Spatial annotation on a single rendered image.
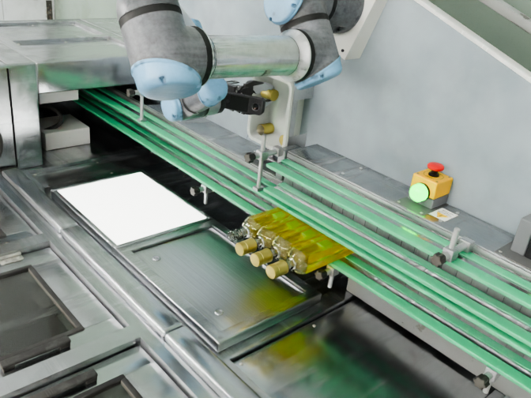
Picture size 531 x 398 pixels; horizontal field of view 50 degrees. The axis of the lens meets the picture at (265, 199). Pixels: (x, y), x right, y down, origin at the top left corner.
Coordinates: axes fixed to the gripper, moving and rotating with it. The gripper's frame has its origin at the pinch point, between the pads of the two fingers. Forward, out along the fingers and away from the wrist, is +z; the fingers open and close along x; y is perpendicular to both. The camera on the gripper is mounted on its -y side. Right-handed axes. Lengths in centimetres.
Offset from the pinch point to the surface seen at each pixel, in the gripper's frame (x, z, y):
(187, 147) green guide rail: 22.3, -12.2, 24.0
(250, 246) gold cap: 27, -32, -30
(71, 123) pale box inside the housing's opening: 33, -20, 91
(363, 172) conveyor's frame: 12.3, 2.0, -35.8
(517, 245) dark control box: 11, -3, -81
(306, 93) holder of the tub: -2.4, 4.3, -9.8
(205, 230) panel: 39.7, -21.8, 0.4
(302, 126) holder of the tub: 7.9, 4.9, -9.4
